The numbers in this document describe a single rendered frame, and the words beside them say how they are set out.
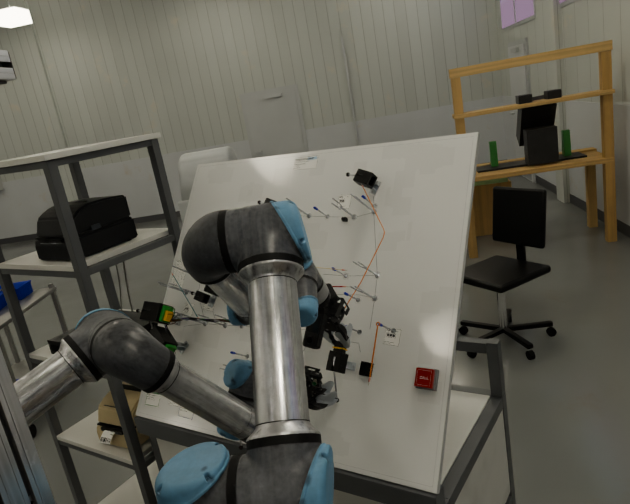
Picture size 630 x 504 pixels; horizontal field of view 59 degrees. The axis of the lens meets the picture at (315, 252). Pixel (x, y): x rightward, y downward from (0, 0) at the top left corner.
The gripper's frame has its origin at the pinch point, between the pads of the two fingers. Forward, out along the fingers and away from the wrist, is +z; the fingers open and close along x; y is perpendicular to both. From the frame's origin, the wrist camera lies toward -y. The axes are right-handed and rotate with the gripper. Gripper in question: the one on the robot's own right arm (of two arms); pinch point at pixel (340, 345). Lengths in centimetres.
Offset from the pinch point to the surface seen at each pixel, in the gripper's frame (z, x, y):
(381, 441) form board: 16.1, -15.1, -17.9
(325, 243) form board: -7.4, 18.1, 32.5
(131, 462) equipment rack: 41, 92, -44
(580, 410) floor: 184, -34, 92
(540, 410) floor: 181, -15, 86
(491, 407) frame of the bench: 51, -30, 16
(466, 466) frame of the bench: 36.1, -32.5, -10.6
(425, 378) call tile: 4.9, -25.8, -2.2
